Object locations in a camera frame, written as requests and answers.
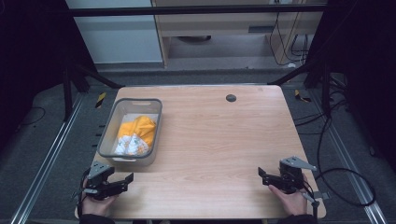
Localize white cabinet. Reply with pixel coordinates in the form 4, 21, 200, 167
64, 0, 164, 65

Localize black hanging cables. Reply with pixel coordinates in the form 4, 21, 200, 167
268, 11, 310, 68

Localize black frame strut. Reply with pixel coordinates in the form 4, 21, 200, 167
63, 57, 126, 123
266, 57, 332, 119

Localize grey metal bracket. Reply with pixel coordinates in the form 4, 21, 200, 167
300, 190, 332, 218

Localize thin black floor cable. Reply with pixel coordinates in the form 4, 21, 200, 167
18, 105, 47, 127

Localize black curtain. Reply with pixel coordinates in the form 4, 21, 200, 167
0, 0, 94, 150
306, 0, 396, 172

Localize aluminium floor rail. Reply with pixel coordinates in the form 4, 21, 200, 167
9, 92, 86, 224
310, 89, 389, 224

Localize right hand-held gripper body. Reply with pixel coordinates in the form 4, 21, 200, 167
276, 155, 318, 195

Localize light wooden desk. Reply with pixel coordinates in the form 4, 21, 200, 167
150, 0, 329, 69

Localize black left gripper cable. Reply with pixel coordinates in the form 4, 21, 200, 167
76, 169, 92, 218

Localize orange and white printed cloth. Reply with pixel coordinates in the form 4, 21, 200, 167
113, 115, 158, 157

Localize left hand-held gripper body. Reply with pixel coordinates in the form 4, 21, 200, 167
81, 160, 126, 202

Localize yellow and black tape marker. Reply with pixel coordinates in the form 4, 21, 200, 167
94, 91, 107, 109
293, 89, 313, 104

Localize black horizontal frame bar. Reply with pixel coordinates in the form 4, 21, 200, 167
66, 4, 329, 18

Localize black looped floor cable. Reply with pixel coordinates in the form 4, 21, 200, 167
315, 116, 377, 208

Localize grey plastic basket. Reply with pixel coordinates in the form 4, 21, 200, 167
96, 97, 163, 167

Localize person's right hand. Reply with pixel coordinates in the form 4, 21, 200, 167
267, 173, 310, 217

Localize person's left hand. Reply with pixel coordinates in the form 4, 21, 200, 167
80, 178, 119, 217

